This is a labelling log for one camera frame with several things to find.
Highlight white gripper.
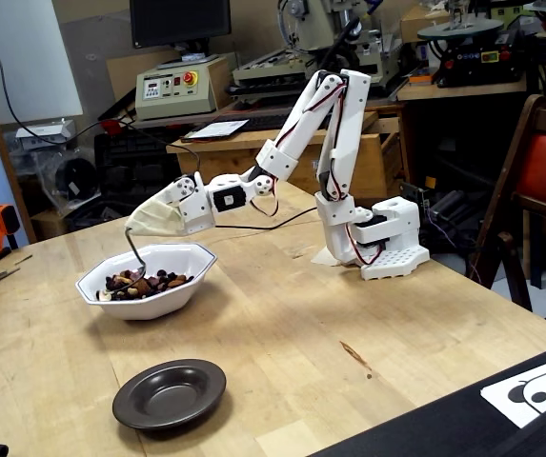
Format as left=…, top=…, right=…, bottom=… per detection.
left=125, top=171, right=217, bottom=236

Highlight bent metal spoon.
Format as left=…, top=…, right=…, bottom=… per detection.
left=110, top=227, right=149, bottom=294

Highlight trail mix nuts and raisins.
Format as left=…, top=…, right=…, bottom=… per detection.
left=94, top=268, right=195, bottom=302

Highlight white octagonal bowl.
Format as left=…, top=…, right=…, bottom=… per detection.
left=75, top=242, right=219, bottom=321

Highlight brown plate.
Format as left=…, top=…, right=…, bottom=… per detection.
left=111, top=358, right=228, bottom=431

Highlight black storage crate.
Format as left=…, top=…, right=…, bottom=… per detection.
left=93, top=128, right=183, bottom=201

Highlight wooden workbench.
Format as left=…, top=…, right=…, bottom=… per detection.
left=166, top=111, right=405, bottom=196

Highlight white paper sheet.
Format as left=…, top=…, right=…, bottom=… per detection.
left=184, top=118, right=250, bottom=142

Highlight clear plastic bag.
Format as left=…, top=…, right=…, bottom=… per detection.
left=33, top=147, right=102, bottom=210

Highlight beige control box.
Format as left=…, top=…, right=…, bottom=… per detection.
left=134, top=51, right=235, bottom=121

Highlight black keyboard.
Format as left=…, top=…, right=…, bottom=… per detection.
left=233, top=111, right=297, bottom=132

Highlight small white box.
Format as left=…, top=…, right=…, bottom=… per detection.
left=14, top=118, right=77, bottom=151

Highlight beige masking tape piece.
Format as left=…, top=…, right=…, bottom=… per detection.
left=310, top=245, right=345, bottom=268

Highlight black computer monitor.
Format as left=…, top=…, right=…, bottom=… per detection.
left=129, top=0, right=233, bottom=49

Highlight white board panel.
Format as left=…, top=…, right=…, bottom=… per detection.
left=0, top=0, right=84, bottom=126

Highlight beige milling machine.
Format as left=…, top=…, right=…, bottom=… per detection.
left=232, top=0, right=397, bottom=96

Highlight brown cardboard box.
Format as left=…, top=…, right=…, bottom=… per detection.
left=399, top=2, right=450, bottom=44

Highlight wooden side table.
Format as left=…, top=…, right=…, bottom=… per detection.
left=395, top=70, right=546, bottom=102

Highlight black scroll saw machine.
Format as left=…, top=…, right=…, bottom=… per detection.
left=417, top=0, right=526, bottom=89

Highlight panda print paper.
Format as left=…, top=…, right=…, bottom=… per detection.
left=480, top=350, right=546, bottom=429

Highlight long black cable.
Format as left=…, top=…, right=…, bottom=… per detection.
left=0, top=26, right=319, bottom=232

